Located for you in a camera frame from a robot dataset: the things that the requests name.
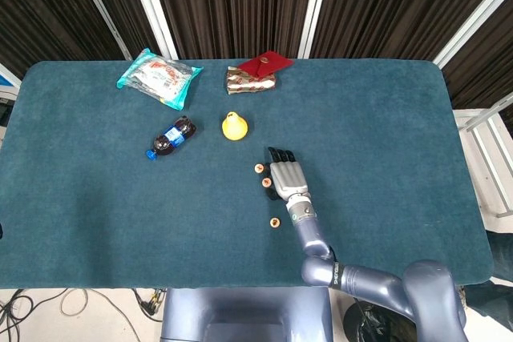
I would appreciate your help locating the cola bottle blue label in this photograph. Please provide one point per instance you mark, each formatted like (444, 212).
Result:
(172, 138)

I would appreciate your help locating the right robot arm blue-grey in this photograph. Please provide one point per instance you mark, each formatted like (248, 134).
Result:
(312, 234)

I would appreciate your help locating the black trash bin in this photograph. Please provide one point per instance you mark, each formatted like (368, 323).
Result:
(356, 324)

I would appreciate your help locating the thin grey frame post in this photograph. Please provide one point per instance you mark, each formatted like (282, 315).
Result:
(100, 9)

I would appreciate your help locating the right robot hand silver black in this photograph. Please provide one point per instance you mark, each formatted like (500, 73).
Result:
(288, 178)

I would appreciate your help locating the white frame post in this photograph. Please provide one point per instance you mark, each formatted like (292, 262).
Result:
(473, 21)
(152, 9)
(314, 9)

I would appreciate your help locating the white metal rack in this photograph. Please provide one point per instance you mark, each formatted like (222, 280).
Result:
(461, 117)

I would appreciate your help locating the yellow pear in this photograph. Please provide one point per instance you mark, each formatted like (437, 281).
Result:
(234, 129)

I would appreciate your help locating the teal clear snack package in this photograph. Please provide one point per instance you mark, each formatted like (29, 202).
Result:
(160, 77)

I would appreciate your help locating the teal table cloth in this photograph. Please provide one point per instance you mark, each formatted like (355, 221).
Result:
(120, 218)

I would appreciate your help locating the wooden token bottom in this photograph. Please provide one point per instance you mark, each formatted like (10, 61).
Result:
(274, 222)

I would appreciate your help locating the wooden token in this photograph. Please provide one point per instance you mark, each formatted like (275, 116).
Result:
(258, 167)
(266, 182)
(274, 222)

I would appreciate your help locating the gold red snack wrapper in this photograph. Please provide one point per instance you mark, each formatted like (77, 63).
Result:
(248, 85)

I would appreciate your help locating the white board with blue edge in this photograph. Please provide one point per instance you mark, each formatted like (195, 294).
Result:
(8, 81)

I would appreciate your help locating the blue-grey robot torso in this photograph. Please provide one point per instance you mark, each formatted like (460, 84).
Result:
(240, 314)

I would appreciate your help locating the dark brown pleated curtain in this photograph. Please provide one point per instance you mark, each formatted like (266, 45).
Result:
(240, 5)

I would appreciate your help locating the red felt pouch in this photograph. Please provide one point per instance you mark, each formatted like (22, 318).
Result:
(272, 63)

